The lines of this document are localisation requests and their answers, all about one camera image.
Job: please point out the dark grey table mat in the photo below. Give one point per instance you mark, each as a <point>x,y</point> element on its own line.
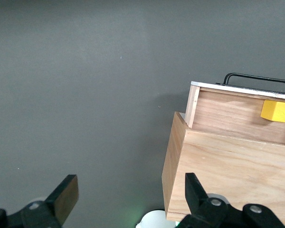
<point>61,95</point>

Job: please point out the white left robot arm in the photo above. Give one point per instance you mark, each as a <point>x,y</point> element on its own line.
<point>154,219</point>

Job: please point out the yellow wooden block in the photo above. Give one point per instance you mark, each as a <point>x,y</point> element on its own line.
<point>278,111</point>

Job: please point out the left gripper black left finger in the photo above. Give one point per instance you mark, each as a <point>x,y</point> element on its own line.
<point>52,211</point>

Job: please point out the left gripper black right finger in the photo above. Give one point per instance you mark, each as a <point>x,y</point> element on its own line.
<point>199,209</point>

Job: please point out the wooden drawer cabinet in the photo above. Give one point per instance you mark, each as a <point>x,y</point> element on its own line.
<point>240,171</point>

